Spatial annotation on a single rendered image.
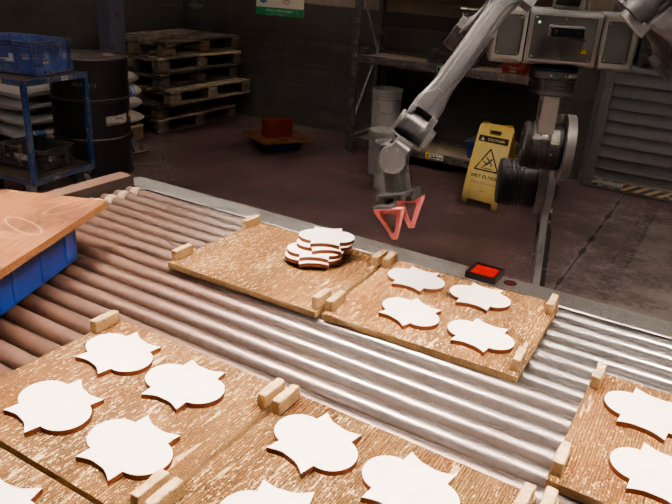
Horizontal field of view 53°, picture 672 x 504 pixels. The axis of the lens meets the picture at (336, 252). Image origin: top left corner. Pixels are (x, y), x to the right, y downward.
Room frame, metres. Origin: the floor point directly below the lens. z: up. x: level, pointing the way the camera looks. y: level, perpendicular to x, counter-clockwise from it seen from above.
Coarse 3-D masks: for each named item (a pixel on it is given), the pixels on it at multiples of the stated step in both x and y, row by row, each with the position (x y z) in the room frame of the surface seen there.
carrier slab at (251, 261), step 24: (216, 240) 1.57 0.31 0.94; (240, 240) 1.58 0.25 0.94; (264, 240) 1.59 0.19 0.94; (288, 240) 1.60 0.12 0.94; (168, 264) 1.42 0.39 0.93; (192, 264) 1.42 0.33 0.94; (216, 264) 1.42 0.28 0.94; (240, 264) 1.43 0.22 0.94; (264, 264) 1.44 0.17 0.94; (288, 264) 1.45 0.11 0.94; (336, 264) 1.47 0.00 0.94; (360, 264) 1.48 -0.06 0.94; (240, 288) 1.32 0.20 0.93; (264, 288) 1.32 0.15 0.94; (288, 288) 1.32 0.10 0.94; (312, 288) 1.33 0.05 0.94; (336, 288) 1.34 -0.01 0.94; (312, 312) 1.22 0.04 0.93
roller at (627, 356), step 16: (128, 208) 1.84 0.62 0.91; (144, 208) 1.82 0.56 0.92; (192, 224) 1.72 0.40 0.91; (208, 224) 1.72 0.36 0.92; (544, 336) 1.23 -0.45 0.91; (560, 336) 1.22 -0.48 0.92; (576, 336) 1.22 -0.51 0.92; (608, 352) 1.18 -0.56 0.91; (624, 352) 1.17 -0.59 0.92; (656, 368) 1.13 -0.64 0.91
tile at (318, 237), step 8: (304, 232) 1.53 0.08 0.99; (312, 232) 1.54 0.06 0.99; (320, 232) 1.54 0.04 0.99; (328, 232) 1.54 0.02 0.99; (336, 232) 1.55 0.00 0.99; (344, 232) 1.55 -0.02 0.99; (304, 240) 1.49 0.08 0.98; (312, 240) 1.48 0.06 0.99; (320, 240) 1.49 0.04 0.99; (328, 240) 1.49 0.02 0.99; (336, 240) 1.49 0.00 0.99; (344, 240) 1.50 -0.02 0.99; (352, 240) 1.50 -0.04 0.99; (336, 248) 1.47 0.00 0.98
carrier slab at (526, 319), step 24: (408, 264) 1.50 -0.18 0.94; (360, 288) 1.35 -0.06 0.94; (384, 288) 1.36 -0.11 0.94; (336, 312) 1.23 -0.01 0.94; (360, 312) 1.23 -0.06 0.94; (456, 312) 1.26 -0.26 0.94; (480, 312) 1.27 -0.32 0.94; (504, 312) 1.28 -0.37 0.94; (528, 312) 1.28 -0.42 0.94; (384, 336) 1.15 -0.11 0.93; (408, 336) 1.15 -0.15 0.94; (432, 336) 1.15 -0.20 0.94; (528, 336) 1.18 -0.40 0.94; (456, 360) 1.08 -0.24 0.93; (480, 360) 1.07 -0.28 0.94; (504, 360) 1.08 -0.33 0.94; (528, 360) 1.10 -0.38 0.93
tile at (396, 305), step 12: (384, 300) 1.27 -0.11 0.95; (396, 300) 1.28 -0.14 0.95; (408, 300) 1.28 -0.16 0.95; (384, 312) 1.22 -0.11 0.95; (396, 312) 1.22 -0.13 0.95; (408, 312) 1.23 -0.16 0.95; (420, 312) 1.23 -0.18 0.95; (432, 312) 1.23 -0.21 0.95; (408, 324) 1.18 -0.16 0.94; (420, 324) 1.18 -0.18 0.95; (432, 324) 1.18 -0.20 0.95
